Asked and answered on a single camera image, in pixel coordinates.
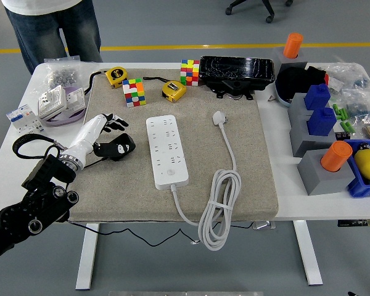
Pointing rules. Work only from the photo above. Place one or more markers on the orange cylinder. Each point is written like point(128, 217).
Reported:
point(293, 46)
point(336, 155)

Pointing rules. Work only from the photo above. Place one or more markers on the green cylinder cell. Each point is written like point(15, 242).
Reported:
point(345, 126)
point(336, 108)
point(351, 127)
point(343, 114)

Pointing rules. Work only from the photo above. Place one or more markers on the black plastic tray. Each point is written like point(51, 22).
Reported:
point(237, 69)

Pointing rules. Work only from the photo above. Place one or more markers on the yellow tape measure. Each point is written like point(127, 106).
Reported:
point(116, 76)
point(173, 91)

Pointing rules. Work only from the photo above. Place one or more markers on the white wall socket panel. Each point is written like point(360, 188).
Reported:
point(77, 98)
point(50, 103)

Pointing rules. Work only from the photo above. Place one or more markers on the white circuit breaker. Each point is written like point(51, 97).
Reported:
point(24, 118)

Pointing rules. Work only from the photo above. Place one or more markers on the clear bag of metal nuts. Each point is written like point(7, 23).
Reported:
point(63, 77)

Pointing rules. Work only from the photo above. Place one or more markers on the black cloth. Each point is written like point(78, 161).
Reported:
point(293, 81)

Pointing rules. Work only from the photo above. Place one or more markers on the small black circuit board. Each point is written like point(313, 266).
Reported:
point(343, 135)

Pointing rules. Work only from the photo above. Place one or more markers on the white table leg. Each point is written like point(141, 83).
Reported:
point(87, 256)
point(308, 253)

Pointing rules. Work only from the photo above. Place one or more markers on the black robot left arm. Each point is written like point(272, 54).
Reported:
point(40, 179)

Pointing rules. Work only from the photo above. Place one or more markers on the colourful puzzle cube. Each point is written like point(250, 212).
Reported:
point(134, 92)
point(190, 72)

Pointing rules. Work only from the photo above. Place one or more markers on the black office chair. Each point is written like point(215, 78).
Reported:
point(266, 6)

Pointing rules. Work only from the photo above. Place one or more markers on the black box under table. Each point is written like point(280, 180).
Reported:
point(357, 223)

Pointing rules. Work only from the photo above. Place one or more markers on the person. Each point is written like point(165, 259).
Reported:
point(34, 31)

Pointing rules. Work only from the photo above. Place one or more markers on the small metal clip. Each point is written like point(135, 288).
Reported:
point(271, 98)

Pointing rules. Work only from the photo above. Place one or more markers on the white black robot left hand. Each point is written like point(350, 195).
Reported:
point(86, 135)

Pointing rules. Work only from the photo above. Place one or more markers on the purple tape roll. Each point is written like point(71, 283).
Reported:
point(64, 119)

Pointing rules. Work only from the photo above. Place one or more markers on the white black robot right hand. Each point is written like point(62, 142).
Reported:
point(351, 294)

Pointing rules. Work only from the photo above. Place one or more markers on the white bowl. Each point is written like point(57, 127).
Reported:
point(280, 94)

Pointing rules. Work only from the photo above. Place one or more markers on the blue block with knob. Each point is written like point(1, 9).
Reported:
point(317, 98)
point(320, 121)

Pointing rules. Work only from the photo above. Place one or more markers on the metal bracket under table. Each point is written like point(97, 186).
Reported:
point(263, 225)

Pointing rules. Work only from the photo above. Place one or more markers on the grey-brown mat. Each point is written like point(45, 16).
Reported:
point(126, 191)

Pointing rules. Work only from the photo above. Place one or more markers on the grey block with hole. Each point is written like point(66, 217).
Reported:
point(277, 55)
point(308, 146)
point(296, 108)
point(320, 182)

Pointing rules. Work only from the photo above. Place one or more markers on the blue plastic bin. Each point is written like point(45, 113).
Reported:
point(360, 188)

